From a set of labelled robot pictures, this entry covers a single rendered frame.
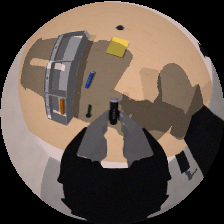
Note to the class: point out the yellow square pad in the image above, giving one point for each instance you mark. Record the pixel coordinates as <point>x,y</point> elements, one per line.
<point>117,47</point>

